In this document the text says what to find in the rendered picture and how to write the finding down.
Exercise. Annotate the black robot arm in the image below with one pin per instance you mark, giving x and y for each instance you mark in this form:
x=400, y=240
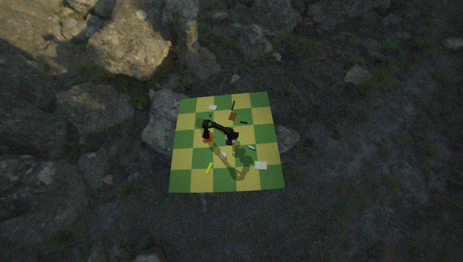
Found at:
x=228, y=131

